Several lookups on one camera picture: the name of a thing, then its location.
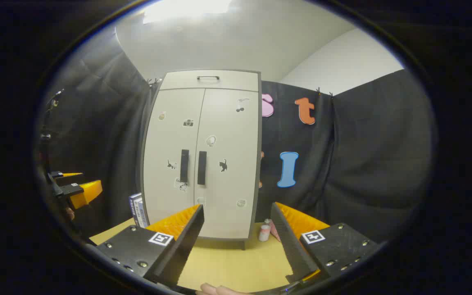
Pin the black backdrop cloth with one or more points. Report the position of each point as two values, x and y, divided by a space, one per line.
363 164

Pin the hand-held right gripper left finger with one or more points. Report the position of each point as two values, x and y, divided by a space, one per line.
182 250

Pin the white book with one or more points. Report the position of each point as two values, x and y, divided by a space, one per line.
139 213

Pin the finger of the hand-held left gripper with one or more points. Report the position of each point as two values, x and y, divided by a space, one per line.
72 174
88 192

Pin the pink object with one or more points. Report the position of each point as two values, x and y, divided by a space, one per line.
275 230

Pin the white shoe cabinet door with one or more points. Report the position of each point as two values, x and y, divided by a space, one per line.
228 123
170 135

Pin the white double-door shoe cabinet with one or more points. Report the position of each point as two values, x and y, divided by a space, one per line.
259 123

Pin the white cabinet drawer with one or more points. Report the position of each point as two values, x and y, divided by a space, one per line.
236 80

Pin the ceiling light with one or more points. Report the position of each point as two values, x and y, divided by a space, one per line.
187 10

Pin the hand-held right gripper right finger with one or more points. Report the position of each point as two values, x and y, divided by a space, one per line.
293 246

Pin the small pink bottle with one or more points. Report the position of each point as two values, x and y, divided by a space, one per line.
264 232

